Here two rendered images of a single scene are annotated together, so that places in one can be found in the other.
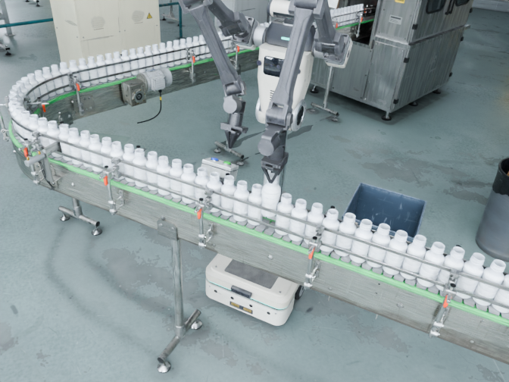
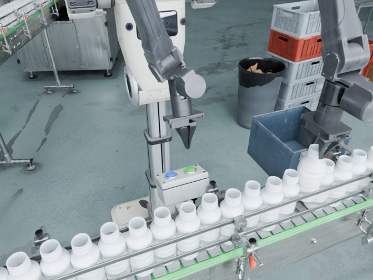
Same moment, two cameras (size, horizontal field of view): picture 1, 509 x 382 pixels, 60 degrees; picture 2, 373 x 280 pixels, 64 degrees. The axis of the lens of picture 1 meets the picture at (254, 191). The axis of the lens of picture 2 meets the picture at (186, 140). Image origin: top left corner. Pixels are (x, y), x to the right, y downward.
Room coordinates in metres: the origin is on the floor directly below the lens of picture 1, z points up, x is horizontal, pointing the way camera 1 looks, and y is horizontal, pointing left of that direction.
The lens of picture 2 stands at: (1.16, 0.60, 1.68)
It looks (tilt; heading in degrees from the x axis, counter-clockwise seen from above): 35 degrees down; 315
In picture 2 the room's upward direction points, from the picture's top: straight up
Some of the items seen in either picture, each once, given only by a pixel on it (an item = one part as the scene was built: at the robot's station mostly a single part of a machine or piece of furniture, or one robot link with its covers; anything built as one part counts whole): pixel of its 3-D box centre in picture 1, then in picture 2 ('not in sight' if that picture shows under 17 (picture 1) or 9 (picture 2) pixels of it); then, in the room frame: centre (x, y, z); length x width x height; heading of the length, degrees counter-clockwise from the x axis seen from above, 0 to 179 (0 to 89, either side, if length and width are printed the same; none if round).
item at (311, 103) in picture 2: not in sight; (291, 99); (2.46, -2.40, 0.11); 0.61 x 0.41 x 0.22; 72
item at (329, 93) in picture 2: (276, 136); (338, 91); (1.34, -0.06, 1.39); 0.07 x 0.06 x 0.07; 158
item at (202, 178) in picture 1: (202, 186); (208, 221); (1.47, 0.21, 1.08); 0.06 x 0.06 x 0.17
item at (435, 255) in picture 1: (432, 264); not in sight; (1.11, -0.61, 1.08); 0.06 x 0.06 x 0.17
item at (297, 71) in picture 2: not in sight; (299, 61); (2.46, -2.40, 0.55); 0.61 x 0.41 x 0.22; 74
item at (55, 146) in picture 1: (47, 170); not in sight; (1.70, 0.95, 0.96); 0.23 x 0.10 x 0.27; 157
